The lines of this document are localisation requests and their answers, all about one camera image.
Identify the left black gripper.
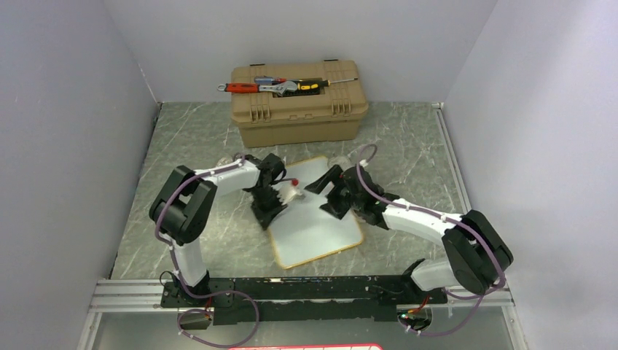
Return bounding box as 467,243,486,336
250,187,289,230

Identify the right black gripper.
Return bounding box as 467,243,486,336
305,164,363,219

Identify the yellow framed whiteboard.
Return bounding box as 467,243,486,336
267,156,364,269

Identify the grey mesh scrubbing pad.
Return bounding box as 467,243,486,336
327,155,358,171

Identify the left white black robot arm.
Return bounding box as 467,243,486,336
149,153,299,306

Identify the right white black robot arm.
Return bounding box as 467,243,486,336
305,166,514,303

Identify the grey scrubbing pad left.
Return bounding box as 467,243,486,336
216,154,243,168

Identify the tan plastic toolbox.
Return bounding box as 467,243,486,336
220,60,369,148

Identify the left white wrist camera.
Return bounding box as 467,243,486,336
278,179,304,204

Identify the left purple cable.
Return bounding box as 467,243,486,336
154,153,262,349

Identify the black aluminium base frame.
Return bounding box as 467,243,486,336
89,275,515,325

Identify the yellow black handled screwdriver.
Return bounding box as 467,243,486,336
296,77,359,91

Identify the red handled adjustable wrench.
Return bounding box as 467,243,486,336
217,81,298,96

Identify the blue red handled screwdriver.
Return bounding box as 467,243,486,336
254,76,300,85

